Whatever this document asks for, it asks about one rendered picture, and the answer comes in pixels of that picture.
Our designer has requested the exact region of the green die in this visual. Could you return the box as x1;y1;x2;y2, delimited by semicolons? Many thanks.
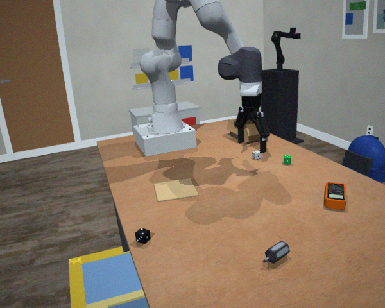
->
284;155;291;164

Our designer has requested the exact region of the orange digital multimeter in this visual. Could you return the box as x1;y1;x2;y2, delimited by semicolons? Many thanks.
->
324;182;347;210

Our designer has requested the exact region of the white die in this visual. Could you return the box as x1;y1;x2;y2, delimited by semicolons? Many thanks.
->
252;151;261;160

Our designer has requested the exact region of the beige square mat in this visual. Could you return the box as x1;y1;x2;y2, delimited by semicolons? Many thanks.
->
154;178;199;202

